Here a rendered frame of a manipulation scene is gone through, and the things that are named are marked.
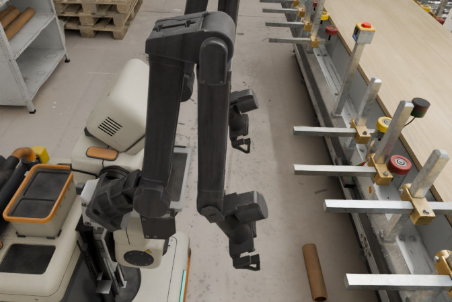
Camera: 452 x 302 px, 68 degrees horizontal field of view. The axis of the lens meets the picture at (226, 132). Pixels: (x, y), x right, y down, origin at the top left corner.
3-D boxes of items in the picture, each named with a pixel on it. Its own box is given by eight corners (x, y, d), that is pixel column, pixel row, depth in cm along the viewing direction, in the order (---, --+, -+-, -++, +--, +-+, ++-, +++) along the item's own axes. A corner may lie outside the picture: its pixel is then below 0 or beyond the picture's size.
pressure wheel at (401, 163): (384, 187, 137) (395, 168, 130) (377, 173, 143) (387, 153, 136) (403, 187, 138) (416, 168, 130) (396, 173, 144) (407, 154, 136)
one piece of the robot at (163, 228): (130, 240, 104) (120, 196, 90) (148, 173, 125) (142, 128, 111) (182, 243, 104) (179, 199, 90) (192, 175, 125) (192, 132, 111)
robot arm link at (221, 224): (209, 201, 82) (207, 221, 77) (235, 194, 79) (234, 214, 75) (222, 216, 86) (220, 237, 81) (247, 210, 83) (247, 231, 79)
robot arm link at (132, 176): (124, 175, 78) (116, 194, 74) (157, 159, 74) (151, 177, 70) (151, 198, 83) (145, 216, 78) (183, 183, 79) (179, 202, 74)
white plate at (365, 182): (366, 206, 142) (374, 190, 135) (349, 161, 161) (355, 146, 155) (368, 206, 142) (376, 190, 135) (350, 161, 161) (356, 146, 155)
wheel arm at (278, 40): (268, 44, 233) (269, 38, 230) (268, 41, 235) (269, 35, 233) (331, 46, 235) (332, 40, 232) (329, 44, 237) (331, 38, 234)
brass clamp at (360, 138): (355, 144, 154) (358, 136, 151) (346, 125, 164) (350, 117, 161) (368, 144, 154) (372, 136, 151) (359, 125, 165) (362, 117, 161)
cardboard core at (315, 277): (314, 295, 174) (303, 243, 197) (311, 302, 179) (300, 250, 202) (329, 296, 174) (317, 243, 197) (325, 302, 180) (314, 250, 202)
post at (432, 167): (382, 243, 130) (440, 155, 99) (379, 235, 133) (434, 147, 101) (391, 244, 130) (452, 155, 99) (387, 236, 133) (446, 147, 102)
